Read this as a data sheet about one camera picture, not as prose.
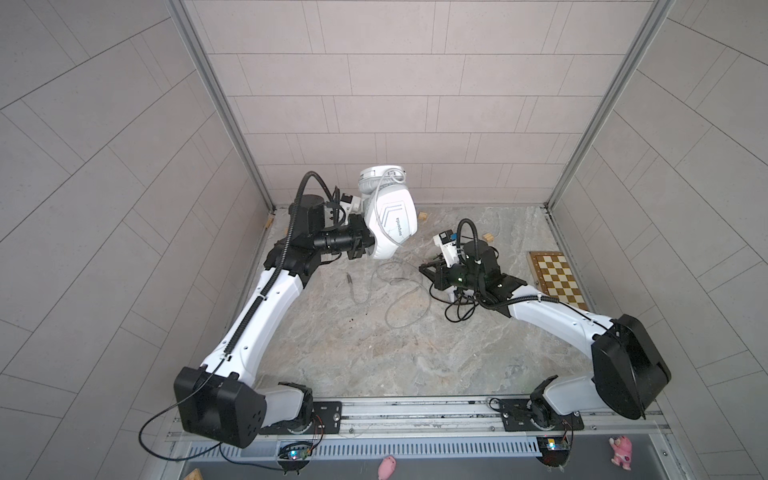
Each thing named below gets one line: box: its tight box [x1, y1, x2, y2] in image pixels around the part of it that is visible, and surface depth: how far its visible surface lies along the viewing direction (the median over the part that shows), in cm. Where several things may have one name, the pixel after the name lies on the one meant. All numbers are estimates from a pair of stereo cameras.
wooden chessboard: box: [527, 251, 589, 311], surface depth 96 cm
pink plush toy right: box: [608, 435, 633, 470], surface depth 67 cm
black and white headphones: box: [445, 286, 479, 323], surface depth 90 cm
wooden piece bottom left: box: [183, 468, 203, 480], surface depth 64 cm
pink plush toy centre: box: [377, 455, 397, 480], surface depth 65 cm
